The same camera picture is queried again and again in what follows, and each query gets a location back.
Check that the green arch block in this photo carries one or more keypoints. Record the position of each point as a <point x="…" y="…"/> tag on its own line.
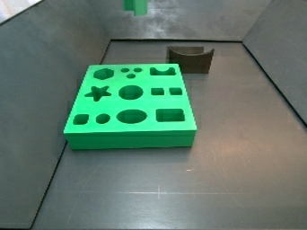
<point x="138" y="6"/>

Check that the green shape-sorter board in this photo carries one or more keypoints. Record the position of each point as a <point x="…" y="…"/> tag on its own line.
<point x="131" y="106"/>

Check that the dark curved fixture block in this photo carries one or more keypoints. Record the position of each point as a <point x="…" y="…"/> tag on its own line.
<point x="193" y="59"/>

